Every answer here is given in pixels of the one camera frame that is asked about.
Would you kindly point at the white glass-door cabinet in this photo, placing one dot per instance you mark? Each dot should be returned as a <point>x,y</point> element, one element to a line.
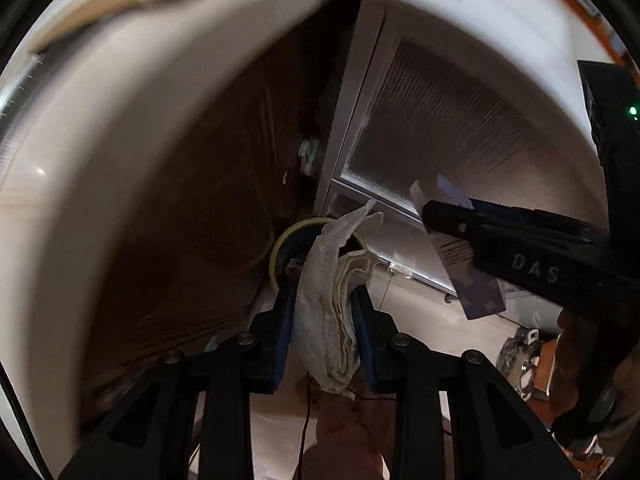
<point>450,125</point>

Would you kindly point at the brown wooden cabinet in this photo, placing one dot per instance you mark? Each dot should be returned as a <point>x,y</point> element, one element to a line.
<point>200,210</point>

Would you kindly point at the dark card with stars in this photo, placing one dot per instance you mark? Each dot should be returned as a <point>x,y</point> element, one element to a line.
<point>475,290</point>

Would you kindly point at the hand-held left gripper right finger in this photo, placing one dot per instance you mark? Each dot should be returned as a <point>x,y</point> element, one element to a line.
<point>367,340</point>

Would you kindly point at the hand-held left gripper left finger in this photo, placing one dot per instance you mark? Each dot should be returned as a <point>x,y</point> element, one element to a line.
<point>280,330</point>

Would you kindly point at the pale green crumpled bag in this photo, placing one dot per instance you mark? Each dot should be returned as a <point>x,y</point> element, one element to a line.
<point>310,152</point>

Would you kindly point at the round dark trash bin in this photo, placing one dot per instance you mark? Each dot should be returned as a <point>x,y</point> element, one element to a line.
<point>276,255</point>

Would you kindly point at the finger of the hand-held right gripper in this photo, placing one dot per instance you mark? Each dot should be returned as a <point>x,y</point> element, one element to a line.
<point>450,220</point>
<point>500,208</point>

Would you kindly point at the person's right hand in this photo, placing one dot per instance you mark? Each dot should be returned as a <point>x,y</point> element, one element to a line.
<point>575,345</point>

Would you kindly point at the person's pink pants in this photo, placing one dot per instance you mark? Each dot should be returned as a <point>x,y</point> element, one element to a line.
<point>345,435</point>

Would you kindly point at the white paper wrapper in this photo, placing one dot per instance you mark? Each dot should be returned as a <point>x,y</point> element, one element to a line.
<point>325,300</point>

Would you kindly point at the brown cardboard box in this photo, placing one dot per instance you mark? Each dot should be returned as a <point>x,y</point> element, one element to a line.
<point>547,370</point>

